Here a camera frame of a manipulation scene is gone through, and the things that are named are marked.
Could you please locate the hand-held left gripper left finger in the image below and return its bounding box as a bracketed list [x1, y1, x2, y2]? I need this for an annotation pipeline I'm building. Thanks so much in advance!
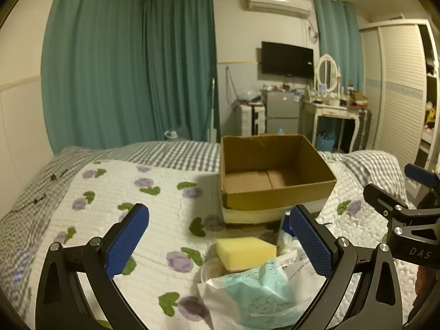
[35, 203, 150, 330]

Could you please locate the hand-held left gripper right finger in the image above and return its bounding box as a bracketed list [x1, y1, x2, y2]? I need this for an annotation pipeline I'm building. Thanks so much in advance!
[289, 204, 403, 330]

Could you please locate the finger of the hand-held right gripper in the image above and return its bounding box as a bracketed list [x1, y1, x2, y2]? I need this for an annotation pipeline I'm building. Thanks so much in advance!
[363, 183, 418, 219]
[405, 163, 440, 193]

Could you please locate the brown cardboard box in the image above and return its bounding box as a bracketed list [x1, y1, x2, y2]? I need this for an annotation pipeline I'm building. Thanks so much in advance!
[220, 133, 337, 227]

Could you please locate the yellow sponge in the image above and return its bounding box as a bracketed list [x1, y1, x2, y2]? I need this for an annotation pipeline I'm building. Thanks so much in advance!
[216, 237, 277, 271]

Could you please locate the white teal plastic packet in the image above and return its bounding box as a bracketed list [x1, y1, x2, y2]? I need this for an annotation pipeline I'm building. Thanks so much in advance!
[197, 252, 327, 330]

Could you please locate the white floral quilt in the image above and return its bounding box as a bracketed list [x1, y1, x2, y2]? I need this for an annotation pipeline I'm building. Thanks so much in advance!
[21, 159, 427, 330]

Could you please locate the yellow plush toy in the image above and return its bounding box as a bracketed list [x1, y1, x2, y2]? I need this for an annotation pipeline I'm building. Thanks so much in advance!
[424, 100, 438, 125]

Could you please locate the grey checked cloth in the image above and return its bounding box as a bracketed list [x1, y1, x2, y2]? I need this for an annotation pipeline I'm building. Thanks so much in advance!
[354, 109, 372, 152]

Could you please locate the blue waste basket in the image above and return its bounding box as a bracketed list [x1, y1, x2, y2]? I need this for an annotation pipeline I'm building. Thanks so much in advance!
[315, 132, 337, 152]

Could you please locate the white louvred wardrobe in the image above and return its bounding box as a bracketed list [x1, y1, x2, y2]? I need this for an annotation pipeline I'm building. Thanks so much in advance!
[358, 15, 440, 174]

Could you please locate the red brown box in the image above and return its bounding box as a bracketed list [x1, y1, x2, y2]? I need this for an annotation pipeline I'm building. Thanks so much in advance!
[348, 91, 369, 108]

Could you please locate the thin dark hair band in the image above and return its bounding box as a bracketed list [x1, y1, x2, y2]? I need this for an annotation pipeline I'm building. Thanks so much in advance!
[9, 194, 47, 214]

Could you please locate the white dressing table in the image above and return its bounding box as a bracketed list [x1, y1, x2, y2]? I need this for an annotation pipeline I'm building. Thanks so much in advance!
[302, 98, 365, 152]

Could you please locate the grey mini fridge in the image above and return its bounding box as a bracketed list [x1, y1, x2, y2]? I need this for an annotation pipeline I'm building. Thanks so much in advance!
[260, 89, 304, 135]

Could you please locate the white storage cabinet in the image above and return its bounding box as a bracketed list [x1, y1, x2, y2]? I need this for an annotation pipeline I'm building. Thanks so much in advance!
[238, 103, 267, 137]

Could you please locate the white oval mirror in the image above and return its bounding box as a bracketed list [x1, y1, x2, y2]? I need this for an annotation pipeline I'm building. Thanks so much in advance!
[315, 54, 342, 94]

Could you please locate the narrow green curtain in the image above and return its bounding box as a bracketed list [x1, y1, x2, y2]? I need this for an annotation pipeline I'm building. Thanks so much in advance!
[312, 0, 365, 98]

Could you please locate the clear plastic bag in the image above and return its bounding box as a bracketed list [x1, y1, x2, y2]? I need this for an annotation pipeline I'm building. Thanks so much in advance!
[241, 89, 262, 104]

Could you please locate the wide green curtain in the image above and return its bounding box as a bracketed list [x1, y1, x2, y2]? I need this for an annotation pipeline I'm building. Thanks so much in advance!
[40, 0, 149, 153]

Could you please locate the air conditioner pipe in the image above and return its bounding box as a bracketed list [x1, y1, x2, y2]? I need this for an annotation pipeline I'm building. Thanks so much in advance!
[305, 16, 321, 46]

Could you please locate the green corner curtain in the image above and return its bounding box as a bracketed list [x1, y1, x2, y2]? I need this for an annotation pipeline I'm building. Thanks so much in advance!
[142, 0, 221, 142]

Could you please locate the white air conditioner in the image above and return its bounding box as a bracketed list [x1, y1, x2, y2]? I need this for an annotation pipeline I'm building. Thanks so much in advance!
[245, 0, 313, 18]

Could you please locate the black wall television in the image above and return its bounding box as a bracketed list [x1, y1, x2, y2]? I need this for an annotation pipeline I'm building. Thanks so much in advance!
[260, 41, 314, 79]

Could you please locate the hanging wall cable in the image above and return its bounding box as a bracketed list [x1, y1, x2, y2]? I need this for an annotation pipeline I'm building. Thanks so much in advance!
[225, 66, 242, 106]

